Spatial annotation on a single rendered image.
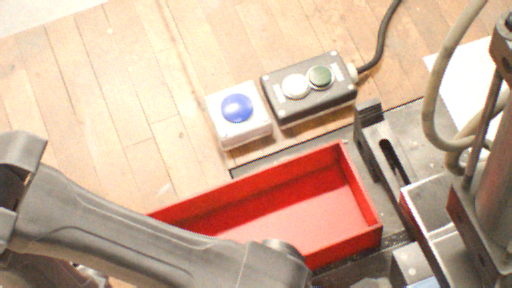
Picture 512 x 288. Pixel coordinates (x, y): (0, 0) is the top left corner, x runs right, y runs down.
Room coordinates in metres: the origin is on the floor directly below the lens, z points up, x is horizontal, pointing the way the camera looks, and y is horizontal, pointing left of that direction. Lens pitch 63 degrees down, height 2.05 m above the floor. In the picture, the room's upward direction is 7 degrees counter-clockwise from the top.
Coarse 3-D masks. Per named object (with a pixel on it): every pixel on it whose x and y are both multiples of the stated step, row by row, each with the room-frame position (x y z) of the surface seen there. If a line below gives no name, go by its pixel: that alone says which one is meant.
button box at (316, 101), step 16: (400, 0) 0.77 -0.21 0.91; (384, 16) 0.75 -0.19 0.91; (384, 32) 0.72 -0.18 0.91; (304, 64) 0.67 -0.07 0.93; (320, 64) 0.67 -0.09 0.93; (336, 64) 0.67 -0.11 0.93; (352, 64) 0.67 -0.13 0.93; (368, 64) 0.67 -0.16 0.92; (272, 80) 0.66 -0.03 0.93; (336, 80) 0.65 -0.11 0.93; (352, 80) 0.64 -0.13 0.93; (272, 96) 0.63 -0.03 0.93; (288, 96) 0.63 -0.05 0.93; (304, 96) 0.63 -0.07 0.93; (320, 96) 0.63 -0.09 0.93; (336, 96) 0.62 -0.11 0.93; (352, 96) 0.63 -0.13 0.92; (272, 112) 0.63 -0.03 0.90; (288, 112) 0.61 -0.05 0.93; (304, 112) 0.61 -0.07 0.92; (320, 112) 0.62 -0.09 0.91
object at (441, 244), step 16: (480, 160) 0.42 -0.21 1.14; (432, 176) 0.41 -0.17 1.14; (448, 176) 0.41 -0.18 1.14; (400, 192) 0.40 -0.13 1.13; (416, 192) 0.39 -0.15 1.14; (432, 192) 0.39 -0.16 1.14; (448, 192) 0.39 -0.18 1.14; (400, 208) 0.39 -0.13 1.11; (416, 208) 0.38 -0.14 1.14; (432, 208) 0.37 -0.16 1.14; (416, 224) 0.36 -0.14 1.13; (432, 224) 0.36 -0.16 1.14; (448, 224) 0.35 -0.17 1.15; (416, 240) 0.36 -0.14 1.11; (432, 240) 0.33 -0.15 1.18; (448, 240) 0.33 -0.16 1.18; (432, 256) 0.32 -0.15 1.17; (448, 256) 0.31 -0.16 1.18; (464, 256) 0.31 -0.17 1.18; (432, 272) 0.32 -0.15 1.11; (448, 272) 0.30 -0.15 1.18; (464, 272) 0.29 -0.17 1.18
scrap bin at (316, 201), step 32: (288, 160) 0.53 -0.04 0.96; (320, 160) 0.54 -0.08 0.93; (224, 192) 0.51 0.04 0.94; (256, 192) 0.52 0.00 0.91; (288, 192) 0.51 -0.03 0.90; (320, 192) 0.51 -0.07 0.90; (352, 192) 0.50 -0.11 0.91; (192, 224) 0.49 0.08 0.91; (224, 224) 0.48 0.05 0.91; (256, 224) 0.48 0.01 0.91; (288, 224) 0.47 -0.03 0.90; (320, 224) 0.47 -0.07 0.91; (352, 224) 0.46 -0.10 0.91; (320, 256) 0.42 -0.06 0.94
